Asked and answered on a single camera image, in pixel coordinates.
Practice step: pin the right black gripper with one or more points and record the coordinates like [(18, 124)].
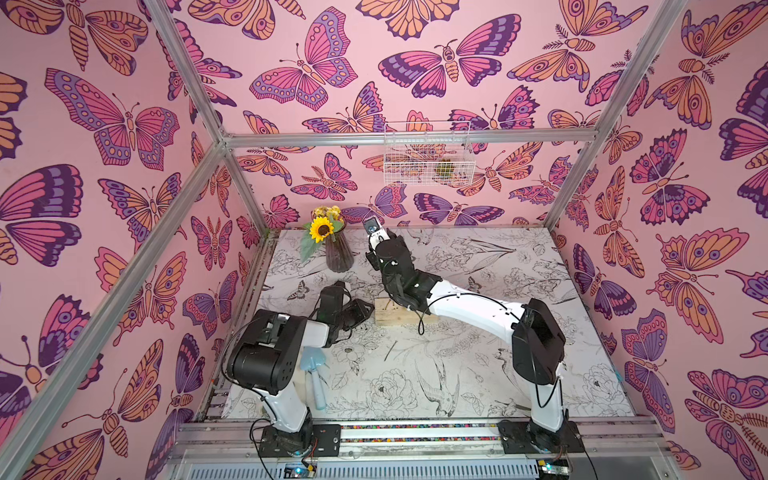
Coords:
[(384, 251)]

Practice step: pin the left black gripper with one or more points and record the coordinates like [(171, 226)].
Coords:
[(362, 313)]

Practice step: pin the wooden block with nails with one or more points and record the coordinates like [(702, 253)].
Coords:
[(387, 313)]

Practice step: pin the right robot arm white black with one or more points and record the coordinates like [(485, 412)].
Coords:
[(535, 339)]

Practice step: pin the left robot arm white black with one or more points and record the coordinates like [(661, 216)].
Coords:
[(264, 355)]

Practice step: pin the dark glass vase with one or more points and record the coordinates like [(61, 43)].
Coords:
[(339, 256)]

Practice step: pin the artificial sunflower bouquet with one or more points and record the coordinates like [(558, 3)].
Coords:
[(325, 226)]

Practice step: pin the green plant in basket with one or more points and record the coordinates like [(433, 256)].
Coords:
[(444, 170)]

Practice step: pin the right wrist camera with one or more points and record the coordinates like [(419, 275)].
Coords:
[(376, 233)]

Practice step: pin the white wire basket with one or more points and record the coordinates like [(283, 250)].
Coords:
[(409, 157)]

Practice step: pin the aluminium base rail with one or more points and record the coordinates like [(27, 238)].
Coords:
[(593, 448)]

